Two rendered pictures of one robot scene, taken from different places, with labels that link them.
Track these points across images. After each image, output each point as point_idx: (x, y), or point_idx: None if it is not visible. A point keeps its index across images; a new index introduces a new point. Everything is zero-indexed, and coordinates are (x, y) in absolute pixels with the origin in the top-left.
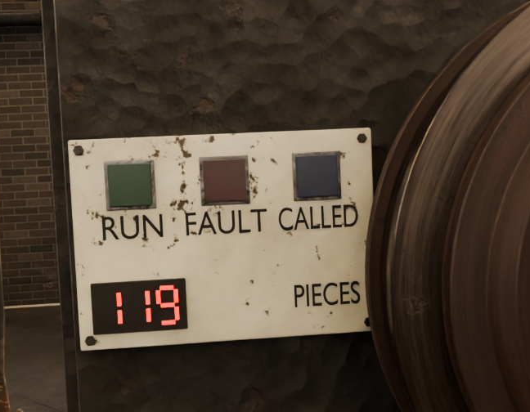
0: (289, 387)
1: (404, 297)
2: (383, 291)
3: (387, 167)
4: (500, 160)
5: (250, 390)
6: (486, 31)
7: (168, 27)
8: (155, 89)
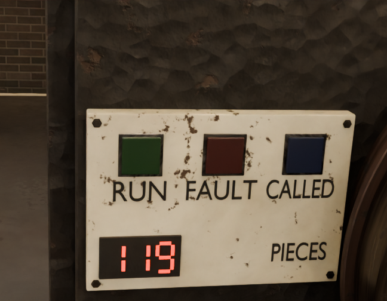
0: None
1: (384, 295)
2: (357, 270)
3: (375, 171)
4: None
5: None
6: None
7: (183, 7)
8: (166, 64)
